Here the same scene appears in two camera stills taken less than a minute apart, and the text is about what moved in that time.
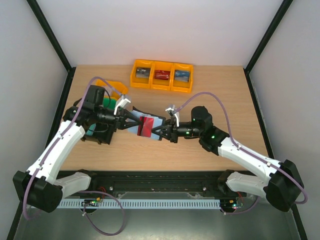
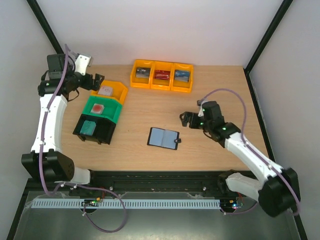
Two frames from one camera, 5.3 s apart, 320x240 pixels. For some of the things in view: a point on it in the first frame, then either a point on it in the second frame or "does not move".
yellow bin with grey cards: [140, 73] does not move
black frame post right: [280, 14] does not move
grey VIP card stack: [142, 72] does not move
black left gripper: [120, 117] -> [96, 83]
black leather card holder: [157, 122] -> [164, 138]
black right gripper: [172, 130] -> [191, 120]
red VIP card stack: [162, 74] does not move
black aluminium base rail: [110, 183] does not move
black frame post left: [56, 44] does not move
